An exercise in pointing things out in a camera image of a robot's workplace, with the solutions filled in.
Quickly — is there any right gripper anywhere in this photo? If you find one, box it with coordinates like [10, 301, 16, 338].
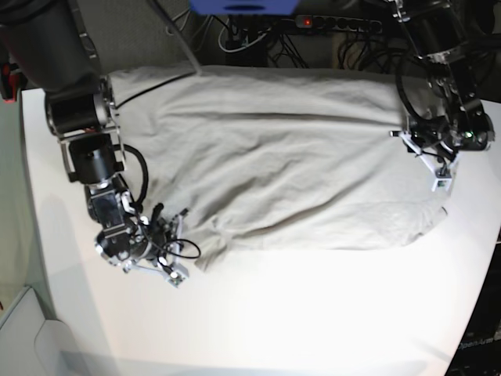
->
[123, 207, 201, 278]

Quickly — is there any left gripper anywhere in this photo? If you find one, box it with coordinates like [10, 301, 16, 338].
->
[389, 117, 459, 176]

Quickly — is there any beige t-shirt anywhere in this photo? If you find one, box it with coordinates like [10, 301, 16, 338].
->
[110, 66, 449, 270]

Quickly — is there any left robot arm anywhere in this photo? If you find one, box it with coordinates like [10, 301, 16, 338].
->
[390, 1, 495, 179]

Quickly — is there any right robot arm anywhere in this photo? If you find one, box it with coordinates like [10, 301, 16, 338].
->
[1, 1, 189, 286]

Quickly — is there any black power strip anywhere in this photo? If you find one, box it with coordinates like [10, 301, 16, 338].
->
[294, 15, 383, 34]

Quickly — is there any white plastic bin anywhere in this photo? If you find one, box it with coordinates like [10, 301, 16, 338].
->
[1, 287, 81, 376]

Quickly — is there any red black clamp tool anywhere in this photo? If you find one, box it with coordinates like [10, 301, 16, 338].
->
[1, 63, 18, 103]

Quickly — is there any blue overhead box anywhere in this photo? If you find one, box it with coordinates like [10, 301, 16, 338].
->
[189, 0, 299, 15]

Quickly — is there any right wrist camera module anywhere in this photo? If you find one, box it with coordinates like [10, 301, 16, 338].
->
[166, 269, 189, 288]

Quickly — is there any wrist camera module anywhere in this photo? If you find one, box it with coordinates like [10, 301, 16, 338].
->
[431, 171, 452, 192]
[166, 269, 189, 288]

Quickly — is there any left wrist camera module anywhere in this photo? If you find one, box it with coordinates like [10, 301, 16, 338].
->
[431, 171, 452, 192]

